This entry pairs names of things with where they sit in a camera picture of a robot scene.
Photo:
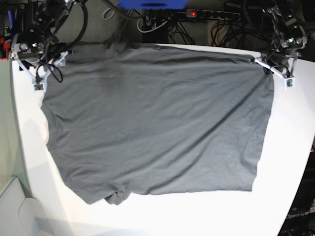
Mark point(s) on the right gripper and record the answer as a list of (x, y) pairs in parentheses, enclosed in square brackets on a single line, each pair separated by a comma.
[(36, 48)]

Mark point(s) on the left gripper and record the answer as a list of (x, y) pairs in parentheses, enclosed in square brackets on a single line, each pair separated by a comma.
[(280, 51)]

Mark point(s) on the grey t-shirt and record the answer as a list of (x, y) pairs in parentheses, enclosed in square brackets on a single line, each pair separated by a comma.
[(156, 120)]

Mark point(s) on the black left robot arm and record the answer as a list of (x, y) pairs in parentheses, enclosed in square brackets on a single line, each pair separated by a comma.
[(278, 26)]

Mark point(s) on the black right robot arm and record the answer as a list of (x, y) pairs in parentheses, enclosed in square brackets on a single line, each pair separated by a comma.
[(48, 17)]

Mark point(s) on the red clamp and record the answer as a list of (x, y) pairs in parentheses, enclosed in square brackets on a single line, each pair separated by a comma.
[(5, 48)]

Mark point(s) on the black power strip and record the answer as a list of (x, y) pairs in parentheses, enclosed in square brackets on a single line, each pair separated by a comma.
[(212, 15)]

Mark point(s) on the blue box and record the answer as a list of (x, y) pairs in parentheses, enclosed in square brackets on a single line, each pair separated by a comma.
[(153, 4)]

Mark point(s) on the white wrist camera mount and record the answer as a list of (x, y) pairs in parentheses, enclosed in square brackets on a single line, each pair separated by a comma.
[(42, 70)]

